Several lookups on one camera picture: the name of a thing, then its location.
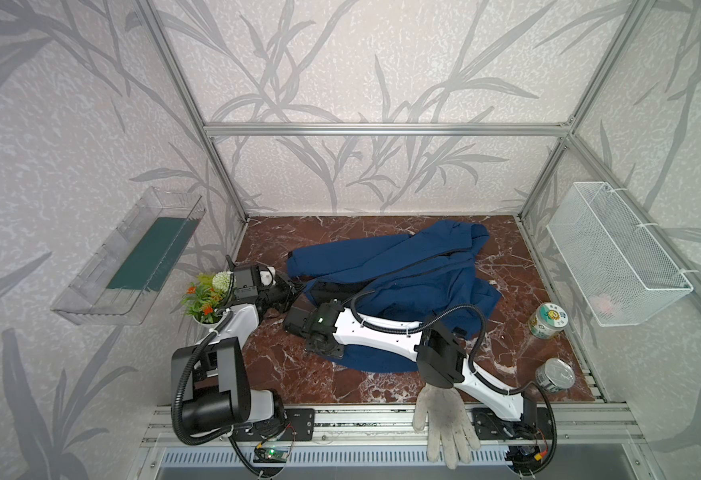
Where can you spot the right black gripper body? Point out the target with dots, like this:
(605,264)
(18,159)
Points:
(298,320)

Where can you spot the grey knit work glove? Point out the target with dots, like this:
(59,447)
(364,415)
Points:
(451,434)

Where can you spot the green circuit board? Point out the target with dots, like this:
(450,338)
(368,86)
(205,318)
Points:
(271,454)

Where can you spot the pink item in basket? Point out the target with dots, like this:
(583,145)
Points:
(604,305)

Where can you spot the potted artificial flower plant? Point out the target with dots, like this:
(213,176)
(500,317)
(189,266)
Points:
(206,299)

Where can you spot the white wire mesh basket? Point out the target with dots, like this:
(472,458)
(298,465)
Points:
(608,249)

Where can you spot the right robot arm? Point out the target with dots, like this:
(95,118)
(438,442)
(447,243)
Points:
(440,359)

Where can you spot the clear plastic wall shelf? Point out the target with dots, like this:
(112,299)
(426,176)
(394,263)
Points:
(120,283)

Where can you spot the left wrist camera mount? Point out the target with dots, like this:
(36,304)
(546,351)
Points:
(253,277)

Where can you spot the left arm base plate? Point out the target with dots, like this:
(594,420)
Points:
(294,424)

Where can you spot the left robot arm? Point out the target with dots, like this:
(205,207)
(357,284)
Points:
(212,393)

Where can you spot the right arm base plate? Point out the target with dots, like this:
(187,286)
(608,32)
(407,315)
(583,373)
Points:
(489,427)

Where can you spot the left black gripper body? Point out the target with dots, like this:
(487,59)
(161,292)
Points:
(276,288)

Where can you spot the blue jacket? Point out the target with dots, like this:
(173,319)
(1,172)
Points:
(404,277)

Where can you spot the silver tin can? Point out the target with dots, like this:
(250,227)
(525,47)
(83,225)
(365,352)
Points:
(555,376)

